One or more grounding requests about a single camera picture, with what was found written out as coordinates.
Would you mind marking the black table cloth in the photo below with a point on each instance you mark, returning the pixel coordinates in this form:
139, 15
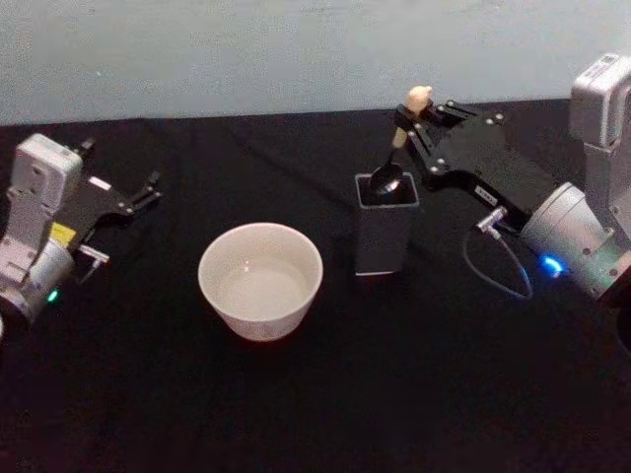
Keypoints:
315, 404

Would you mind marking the dark grey square utensil holder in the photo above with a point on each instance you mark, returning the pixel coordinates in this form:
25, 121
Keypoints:
382, 241

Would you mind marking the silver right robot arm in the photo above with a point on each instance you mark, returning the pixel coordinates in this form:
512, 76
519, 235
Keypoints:
591, 231

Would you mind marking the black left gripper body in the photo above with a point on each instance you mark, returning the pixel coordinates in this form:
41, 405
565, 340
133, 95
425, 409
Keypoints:
98, 202

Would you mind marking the white ceramic bowl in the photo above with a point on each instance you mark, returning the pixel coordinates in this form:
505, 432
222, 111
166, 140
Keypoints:
261, 286

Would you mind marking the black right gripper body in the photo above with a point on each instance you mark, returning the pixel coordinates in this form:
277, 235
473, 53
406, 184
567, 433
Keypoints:
493, 157

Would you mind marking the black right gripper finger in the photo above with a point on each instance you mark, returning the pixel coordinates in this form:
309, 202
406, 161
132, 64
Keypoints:
424, 148
448, 112

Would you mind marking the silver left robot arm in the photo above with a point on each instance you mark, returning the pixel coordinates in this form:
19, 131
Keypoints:
34, 197

